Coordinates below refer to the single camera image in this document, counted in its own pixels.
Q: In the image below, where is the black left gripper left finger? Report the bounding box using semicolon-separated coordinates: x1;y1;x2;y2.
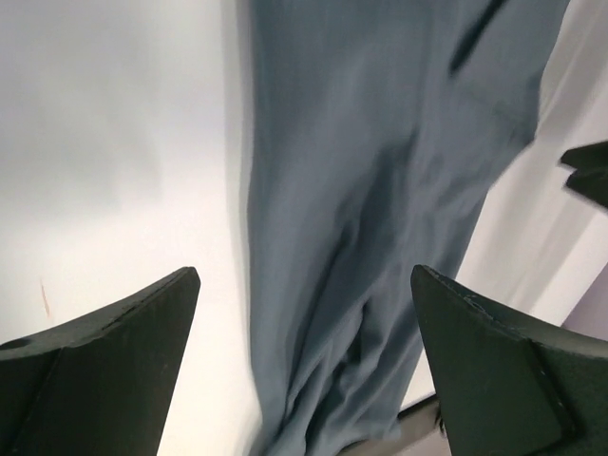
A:
1;267;200;456

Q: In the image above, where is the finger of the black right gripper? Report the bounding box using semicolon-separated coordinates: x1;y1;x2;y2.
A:
560;141;608;207

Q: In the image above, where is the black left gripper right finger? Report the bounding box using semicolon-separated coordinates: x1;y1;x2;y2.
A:
410;265;607;456

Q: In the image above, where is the grey blue t shirt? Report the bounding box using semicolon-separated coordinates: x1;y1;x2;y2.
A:
244;1;567;455

